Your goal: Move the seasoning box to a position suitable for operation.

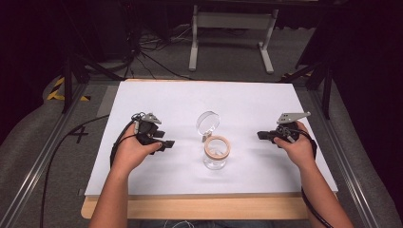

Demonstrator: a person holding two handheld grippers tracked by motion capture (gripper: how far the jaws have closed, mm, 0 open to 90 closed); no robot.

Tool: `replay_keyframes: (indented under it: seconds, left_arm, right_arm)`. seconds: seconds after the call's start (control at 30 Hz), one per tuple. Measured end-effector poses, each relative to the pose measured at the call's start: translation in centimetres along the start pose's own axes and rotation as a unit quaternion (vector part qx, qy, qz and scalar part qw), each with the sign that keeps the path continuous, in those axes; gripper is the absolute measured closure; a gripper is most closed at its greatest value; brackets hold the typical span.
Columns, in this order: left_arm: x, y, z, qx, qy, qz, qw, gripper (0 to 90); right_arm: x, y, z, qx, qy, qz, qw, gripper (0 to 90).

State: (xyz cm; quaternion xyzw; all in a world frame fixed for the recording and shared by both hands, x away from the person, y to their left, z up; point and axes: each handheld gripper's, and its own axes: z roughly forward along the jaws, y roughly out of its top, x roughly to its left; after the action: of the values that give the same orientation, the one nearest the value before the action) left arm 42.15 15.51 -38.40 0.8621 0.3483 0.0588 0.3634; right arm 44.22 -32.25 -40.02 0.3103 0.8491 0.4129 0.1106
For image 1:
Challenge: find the black curtain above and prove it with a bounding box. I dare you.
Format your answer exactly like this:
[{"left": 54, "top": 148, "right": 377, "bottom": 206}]
[
  {"left": 296, "top": 0, "right": 403, "bottom": 219},
  {"left": 0, "top": 0, "right": 74, "bottom": 142}
]

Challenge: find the black tripod stand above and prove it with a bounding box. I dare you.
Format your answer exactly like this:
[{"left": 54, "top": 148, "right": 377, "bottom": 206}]
[
  {"left": 278, "top": 59, "right": 335, "bottom": 121},
  {"left": 61, "top": 52, "right": 125, "bottom": 115}
]

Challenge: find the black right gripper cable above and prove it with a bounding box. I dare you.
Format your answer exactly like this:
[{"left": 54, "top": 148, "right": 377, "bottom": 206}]
[{"left": 297, "top": 127, "right": 336, "bottom": 228}]

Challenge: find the person's left hand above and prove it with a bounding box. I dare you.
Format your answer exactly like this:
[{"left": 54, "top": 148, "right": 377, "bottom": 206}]
[{"left": 111, "top": 124, "right": 164, "bottom": 177}]

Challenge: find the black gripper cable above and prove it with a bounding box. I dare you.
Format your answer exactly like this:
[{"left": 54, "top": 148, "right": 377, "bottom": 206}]
[
  {"left": 39, "top": 112, "right": 146, "bottom": 228},
  {"left": 297, "top": 127, "right": 336, "bottom": 228}
]

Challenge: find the aluminium floor rail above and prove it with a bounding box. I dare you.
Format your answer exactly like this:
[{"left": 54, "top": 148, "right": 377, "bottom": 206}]
[
  {"left": 0, "top": 83, "right": 89, "bottom": 228},
  {"left": 308, "top": 89, "right": 382, "bottom": 228}
]

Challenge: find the glass jar with hinged lid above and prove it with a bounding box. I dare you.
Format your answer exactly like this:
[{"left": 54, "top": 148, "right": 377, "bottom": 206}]
[{"left": 195, "top": 110, "right": 232, "bottom": 171}]

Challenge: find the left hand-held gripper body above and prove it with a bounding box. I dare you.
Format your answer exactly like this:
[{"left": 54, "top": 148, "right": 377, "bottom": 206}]
[{"left": 136, "top": 112, "right": 163, "bottom": 147}]

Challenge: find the person's right hand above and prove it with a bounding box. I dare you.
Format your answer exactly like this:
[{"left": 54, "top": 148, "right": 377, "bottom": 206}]
[{"left": 273, "top": 121, "right": 318, "bottom": 171}]

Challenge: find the white table cover sheet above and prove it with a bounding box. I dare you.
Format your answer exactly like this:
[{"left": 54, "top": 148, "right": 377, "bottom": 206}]
[{"left": 85, "top": 80, "right": 339, "bottom": 198}]

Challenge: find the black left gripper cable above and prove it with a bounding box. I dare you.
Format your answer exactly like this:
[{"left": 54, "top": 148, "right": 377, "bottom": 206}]
[{"left": 39, "top": 112, "right": 146, "bottom": 228}]

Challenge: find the white metal stand frame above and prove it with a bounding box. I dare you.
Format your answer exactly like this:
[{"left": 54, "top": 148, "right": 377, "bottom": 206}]
[{"left": 188, "top": 4, "right": 279, "bottom": 76}]

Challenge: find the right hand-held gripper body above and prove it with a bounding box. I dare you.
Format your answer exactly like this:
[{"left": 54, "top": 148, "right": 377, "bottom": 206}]
[{"left": 274, "top": 110, "right": 312, "bottom": 143}]

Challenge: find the tangle of black floor cables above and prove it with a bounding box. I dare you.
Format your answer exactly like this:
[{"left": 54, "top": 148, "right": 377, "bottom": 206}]
[{"left": 122, "top": 23, "right": 196, "bottom": 82}]

